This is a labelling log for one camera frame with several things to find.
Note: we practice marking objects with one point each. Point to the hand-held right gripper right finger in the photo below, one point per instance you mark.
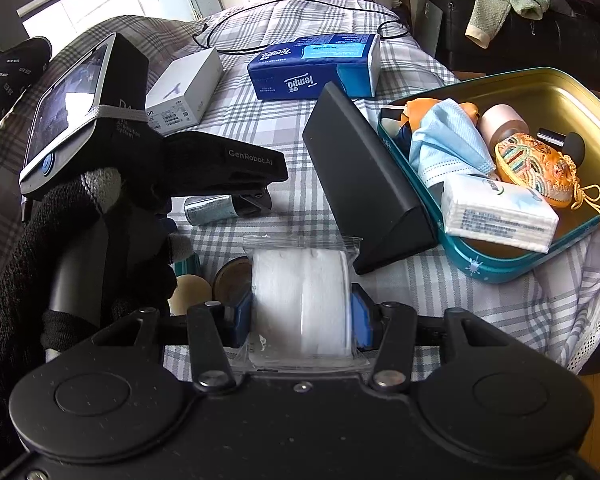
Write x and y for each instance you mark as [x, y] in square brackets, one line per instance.
[362, 320]

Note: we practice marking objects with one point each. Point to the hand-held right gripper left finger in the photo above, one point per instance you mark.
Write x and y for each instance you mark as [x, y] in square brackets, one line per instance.
[242, 317]

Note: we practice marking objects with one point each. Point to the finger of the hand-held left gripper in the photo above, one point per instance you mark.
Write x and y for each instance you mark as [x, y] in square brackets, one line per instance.
[255, 200]

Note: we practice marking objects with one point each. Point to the silver metallic tube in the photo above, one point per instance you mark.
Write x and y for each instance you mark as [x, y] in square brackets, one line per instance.
[207, 210]

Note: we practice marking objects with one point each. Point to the clear bag of cotton pads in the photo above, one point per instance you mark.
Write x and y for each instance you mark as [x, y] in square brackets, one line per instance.
[300, 290]

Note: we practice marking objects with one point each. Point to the white tissue packet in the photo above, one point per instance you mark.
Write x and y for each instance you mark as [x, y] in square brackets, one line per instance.
[495, 215]

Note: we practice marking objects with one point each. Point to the blue face mask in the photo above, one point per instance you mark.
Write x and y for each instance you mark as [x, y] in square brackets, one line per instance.
[445, 145]

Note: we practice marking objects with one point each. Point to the black foam ball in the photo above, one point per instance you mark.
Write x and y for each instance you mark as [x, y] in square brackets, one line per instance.
[576, 147]

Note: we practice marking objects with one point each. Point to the teal and gold tin box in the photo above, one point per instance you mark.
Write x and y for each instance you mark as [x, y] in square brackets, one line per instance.
[555, 100]

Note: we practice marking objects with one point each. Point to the person's left hand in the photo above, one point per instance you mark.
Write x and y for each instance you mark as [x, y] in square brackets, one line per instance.
[80, 220]

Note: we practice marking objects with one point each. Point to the beige tape roll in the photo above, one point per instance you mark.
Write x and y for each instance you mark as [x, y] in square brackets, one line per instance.
[230, 280]

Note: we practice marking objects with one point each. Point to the white cardboard box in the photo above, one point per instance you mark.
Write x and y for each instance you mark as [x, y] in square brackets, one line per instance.
[190, 85]

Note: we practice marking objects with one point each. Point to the grey plaid bed sheet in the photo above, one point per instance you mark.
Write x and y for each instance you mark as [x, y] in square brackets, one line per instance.
[280, 120]

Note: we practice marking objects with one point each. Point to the black triangular case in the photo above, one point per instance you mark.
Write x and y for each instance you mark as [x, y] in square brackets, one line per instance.
[360, 175]

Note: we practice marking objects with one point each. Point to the black patterned cloth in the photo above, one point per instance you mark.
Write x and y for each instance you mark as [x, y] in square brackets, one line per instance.
[10, 75]

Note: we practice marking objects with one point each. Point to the blue tissue pack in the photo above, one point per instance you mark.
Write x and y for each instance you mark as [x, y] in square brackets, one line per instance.
[320, 65]

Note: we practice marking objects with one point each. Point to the orange fabric pouch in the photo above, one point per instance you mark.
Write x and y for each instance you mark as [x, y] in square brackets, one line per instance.
[420, 107]

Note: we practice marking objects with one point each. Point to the embroidered colourful pouch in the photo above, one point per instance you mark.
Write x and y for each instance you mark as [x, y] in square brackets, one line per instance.
[535, 165]

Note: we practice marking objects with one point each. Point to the white lace cloth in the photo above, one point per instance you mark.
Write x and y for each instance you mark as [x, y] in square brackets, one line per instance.
[595, 310]

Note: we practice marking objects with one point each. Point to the pink bottle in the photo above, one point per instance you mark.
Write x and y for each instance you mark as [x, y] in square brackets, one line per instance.
[502, 122]

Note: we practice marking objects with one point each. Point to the black cylinder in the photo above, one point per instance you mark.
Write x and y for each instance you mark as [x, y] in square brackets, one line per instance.
[550, 137]

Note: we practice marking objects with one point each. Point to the black cabinet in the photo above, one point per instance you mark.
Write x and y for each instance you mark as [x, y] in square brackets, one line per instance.
[555, 45]

